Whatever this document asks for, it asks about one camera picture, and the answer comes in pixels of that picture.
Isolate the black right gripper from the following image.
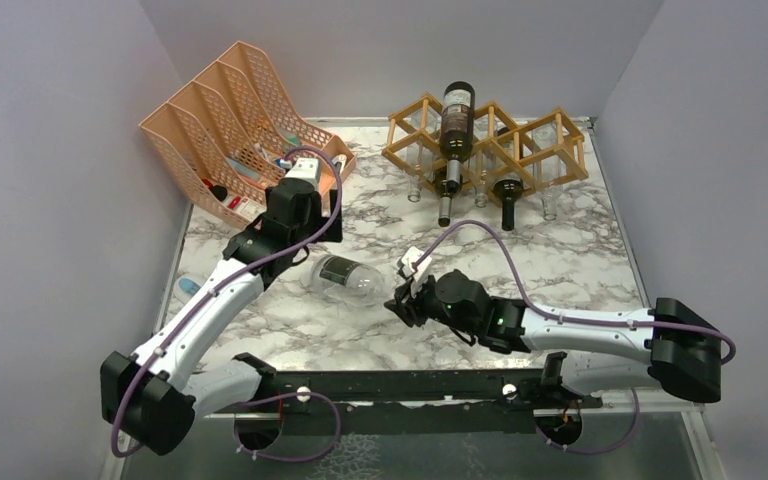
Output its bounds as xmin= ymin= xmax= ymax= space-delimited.
xmin=386 ymin=270 xmax=480 ymax=335

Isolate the round clear flask silver cap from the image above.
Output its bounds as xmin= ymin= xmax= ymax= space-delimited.
xmin=302 ymin=254 xmax=386 ymax=306

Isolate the small clear glass bottle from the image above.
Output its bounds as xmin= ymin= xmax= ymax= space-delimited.
xmin=406 ymin=110 xmax=438 ymax=203

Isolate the dark labelled wine bottle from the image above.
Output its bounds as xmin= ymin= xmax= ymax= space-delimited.
xmin=432 ymin=167 xmax=463 ymax=227

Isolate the green wine bottle gold label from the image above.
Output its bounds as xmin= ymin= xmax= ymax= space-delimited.
xmin=439 ymin=81 xmax=475 ymax=196

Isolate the dark green wine bottle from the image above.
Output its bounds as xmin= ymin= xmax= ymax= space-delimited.
xmin=492 ymin=126 xmax=524 ymax=231

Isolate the tall clear glass bottle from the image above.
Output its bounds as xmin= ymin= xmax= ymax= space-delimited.
xmin=470 ymin=112 xmax=497 ymax=209

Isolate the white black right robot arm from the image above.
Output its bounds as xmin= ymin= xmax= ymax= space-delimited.
xmin=384 ymin=270 xmax=726 ymax=407

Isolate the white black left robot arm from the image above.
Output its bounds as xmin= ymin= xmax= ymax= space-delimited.
xmin=100 ymin=177 xmax=343 ymax=458

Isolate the clear bottle blue content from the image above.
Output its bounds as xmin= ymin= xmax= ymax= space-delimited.
xmin=173 ymin=274 xmax=204 ymax=303

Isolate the wooden lattice wine rack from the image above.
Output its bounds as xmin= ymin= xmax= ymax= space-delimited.
xmin=381 ymin=92 xmax=589 ymax=205

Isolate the red white box in organizer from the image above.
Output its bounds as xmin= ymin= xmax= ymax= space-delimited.
xmin=227 ymin=196 xmax=266 ymax=222

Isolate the peach plastic file organizer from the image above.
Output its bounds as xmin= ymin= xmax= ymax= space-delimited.
xmin=139 ymin=42 xmax=356 ymax=230

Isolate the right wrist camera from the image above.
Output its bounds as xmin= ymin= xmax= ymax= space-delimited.
xmin=396 ymin=246 xmax=432 ymax=296

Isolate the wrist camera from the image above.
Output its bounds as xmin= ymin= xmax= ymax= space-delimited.
xmin=396 ymin=246 xmax=432 ymax=296
xmin=284 ymin=158 xmax=322 ymax=191

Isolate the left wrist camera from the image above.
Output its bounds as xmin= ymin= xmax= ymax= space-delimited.
xmin=284 ymin=158 xmax=322 ymax=191

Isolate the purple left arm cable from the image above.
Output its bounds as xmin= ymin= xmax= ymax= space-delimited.
xmin=109 ymin=145 xmax=346 ymax=460

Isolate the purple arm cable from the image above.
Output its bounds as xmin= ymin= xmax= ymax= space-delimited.
xmin=109 ymin=145 xmax=346 ymax=460
xmin=413 ymin=219 xmax=738 ymax=366

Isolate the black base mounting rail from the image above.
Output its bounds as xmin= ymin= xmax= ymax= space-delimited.
xmin=222 ymin=368 xmax=601 ymax=436

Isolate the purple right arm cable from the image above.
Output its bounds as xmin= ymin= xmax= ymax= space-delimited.
xmin=413 ymin=219 xmax=738 ymax=366

